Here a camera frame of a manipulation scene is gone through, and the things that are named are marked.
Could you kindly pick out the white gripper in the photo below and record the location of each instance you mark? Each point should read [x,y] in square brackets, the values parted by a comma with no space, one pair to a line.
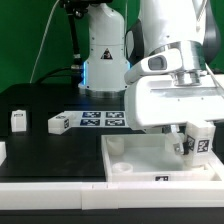
[155,101]

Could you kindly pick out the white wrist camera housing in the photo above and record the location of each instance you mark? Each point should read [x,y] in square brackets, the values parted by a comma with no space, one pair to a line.
[158,64]

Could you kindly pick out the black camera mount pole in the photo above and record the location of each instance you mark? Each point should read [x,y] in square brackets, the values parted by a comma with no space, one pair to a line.
[75,9]

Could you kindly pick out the white sheet with tags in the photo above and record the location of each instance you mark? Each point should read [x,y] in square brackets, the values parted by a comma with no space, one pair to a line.
[100,119]

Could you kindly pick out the white left fence stub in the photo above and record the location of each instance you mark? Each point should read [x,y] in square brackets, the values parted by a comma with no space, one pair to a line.
[2,152]

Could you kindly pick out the white front fence wall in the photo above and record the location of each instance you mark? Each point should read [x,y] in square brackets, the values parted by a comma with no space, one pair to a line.
[92,196]

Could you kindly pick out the white square table top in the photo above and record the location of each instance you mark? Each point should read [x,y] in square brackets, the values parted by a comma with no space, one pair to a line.
[151,157]

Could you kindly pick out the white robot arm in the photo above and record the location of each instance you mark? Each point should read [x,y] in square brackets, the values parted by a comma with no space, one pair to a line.
[187,25]

